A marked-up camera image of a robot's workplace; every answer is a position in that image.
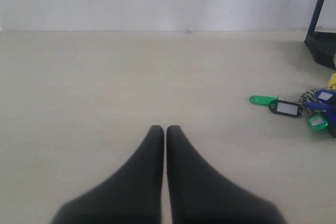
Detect black metal corner rack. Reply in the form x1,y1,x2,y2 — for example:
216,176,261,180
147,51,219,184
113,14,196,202
304,0,335,70

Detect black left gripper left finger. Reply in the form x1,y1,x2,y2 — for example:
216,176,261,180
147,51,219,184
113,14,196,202
52,125,164,223

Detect colourful key tag bunch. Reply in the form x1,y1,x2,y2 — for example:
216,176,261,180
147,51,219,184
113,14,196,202
248,74,335,139

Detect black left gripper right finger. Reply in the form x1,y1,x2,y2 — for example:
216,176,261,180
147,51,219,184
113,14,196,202
166,125,286,223

